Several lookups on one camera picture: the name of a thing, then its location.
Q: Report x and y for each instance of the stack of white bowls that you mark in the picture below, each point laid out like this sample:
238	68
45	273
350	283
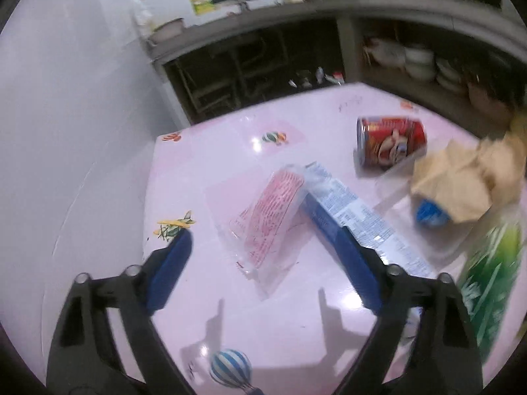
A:
420	63

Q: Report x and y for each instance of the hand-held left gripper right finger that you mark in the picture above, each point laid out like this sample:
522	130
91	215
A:
362	271

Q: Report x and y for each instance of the stack of plates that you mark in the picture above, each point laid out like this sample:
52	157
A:
448	76

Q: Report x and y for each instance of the yellow green package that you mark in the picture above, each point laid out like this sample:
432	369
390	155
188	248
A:
201	2

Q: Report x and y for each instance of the pale basin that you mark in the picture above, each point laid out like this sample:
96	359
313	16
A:
166	31

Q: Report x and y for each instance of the green label plastic bottle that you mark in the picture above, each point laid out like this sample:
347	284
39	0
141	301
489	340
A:
490	292

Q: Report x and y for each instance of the small blue wrapper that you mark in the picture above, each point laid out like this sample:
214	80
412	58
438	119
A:
430	214

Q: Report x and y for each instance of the white plastic bag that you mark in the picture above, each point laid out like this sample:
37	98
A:
387	52

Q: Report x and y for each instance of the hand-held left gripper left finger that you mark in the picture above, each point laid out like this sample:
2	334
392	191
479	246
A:
171	271

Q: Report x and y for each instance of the dark jar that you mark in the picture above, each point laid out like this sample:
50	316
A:
304	78

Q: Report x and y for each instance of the bottle with red cap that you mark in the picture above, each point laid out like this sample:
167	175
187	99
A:
337	77

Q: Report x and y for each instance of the red drink can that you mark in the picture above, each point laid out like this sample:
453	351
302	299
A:
391	140

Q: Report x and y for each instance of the concrete kitchen counter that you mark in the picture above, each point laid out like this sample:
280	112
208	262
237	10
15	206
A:
288	14

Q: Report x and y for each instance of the clear plastic tray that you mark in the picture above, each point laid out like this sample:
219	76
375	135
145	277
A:
397	197

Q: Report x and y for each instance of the clear wrapper with red print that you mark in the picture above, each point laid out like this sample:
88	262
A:
267	222

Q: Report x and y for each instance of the pink basin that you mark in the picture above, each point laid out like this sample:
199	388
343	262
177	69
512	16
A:
488	98

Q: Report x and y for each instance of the blue and white carton box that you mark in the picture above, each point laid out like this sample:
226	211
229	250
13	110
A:
354	210

